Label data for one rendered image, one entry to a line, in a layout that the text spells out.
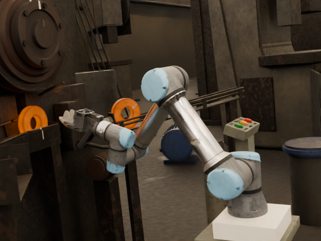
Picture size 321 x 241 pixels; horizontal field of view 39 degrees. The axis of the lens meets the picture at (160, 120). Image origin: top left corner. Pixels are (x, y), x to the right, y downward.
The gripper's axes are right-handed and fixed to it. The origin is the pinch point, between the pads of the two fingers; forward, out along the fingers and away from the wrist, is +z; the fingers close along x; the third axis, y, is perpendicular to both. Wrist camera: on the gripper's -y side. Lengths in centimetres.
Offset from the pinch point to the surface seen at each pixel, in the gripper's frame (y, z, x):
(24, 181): -8.8, -20.2, 41.6
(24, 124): -5.3, 14.1, 6.9
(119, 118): -4.6, -5.1, -39.2
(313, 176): -18, -97, -91
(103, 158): -21.5, -8.9, -24.2
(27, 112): -0.5, 15.6, 3.9
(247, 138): -1, -65, -61
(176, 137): -60, 30, -198
